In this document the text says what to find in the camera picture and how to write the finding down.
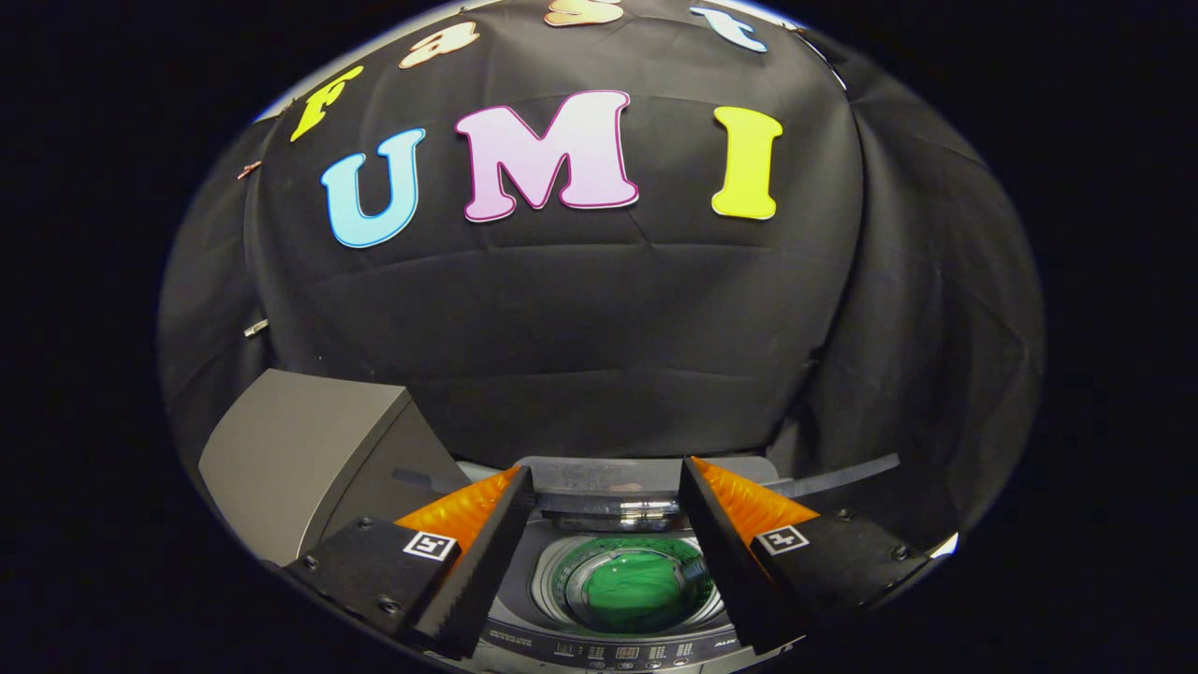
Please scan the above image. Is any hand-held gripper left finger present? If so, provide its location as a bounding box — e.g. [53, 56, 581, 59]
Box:
[284, 466, 533, 659]

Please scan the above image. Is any black backdrop cloth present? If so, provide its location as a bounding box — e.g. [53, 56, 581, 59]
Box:
[157, 0, 1046, 563]

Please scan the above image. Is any grey cabinet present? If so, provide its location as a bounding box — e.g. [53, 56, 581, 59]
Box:
[198, 368, 474, 567]

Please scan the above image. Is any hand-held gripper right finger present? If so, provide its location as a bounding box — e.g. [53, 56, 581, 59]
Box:
[680, 457, 937, 654]

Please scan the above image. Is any green polo shirt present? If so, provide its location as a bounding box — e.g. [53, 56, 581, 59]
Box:
[588, 550, 698, 633]

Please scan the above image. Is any grey washing machine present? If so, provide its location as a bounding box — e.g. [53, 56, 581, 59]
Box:
[459, 454, 904, 674]

